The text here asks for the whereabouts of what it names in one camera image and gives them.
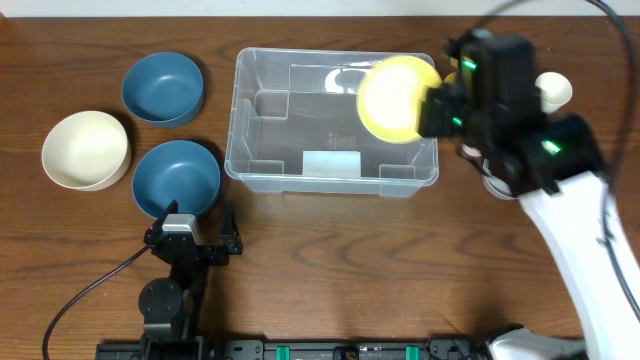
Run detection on grey small bowl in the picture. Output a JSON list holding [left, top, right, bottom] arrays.
[[482, 160, 515, 200]]

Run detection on blue bowl near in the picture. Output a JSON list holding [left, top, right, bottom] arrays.
[[132, 140, 221, 218]]

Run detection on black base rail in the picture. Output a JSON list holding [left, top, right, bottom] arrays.
[[95, 339, 490, 360]]

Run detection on blue bowl far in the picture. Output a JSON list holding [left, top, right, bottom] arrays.
[[121, 52, 205, 128]]

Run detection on yellow small bowl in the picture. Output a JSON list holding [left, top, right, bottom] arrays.
[[356, 55, 442, 144]]

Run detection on cream large bowl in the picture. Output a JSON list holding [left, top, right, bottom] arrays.
[[41, 110, 132, 192]]

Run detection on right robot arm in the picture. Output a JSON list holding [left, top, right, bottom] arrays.
[[418, 29, 639, 359]]

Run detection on blue bowl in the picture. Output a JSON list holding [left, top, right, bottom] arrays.
[[121, 52, 205, 128], [132, 140, 221, 218]]

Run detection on clear plastic storage bin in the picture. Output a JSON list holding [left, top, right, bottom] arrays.
[[224, 47, 439, 198]]

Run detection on pink cup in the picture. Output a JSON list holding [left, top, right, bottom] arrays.
[[461, 144, 482, 158]]

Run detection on white cup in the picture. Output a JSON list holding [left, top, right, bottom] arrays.
[[535, 72, 573, 114]]

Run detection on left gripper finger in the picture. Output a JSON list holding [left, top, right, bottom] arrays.
[[220, 205, 240, 246], [145, 200, 178, 240]]

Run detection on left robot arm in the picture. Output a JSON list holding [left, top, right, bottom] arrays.
[[138, 201, 243, 360]]

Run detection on yellow cup left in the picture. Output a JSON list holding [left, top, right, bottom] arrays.
[[443, 72, 456, 84]]

